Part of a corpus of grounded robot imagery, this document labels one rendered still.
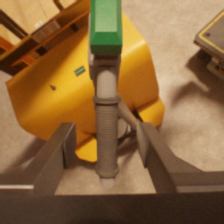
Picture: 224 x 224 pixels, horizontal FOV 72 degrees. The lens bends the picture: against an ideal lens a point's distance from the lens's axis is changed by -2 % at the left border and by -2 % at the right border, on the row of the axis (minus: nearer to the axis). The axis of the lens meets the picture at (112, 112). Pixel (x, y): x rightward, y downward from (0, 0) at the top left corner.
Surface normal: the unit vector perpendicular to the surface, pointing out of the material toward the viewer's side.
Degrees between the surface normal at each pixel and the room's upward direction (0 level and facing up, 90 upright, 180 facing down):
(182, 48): 0
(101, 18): 16
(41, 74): 0
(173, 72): 0
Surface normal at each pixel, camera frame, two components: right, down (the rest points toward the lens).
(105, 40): 0.02, 0.53
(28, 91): -0.25, -0.22
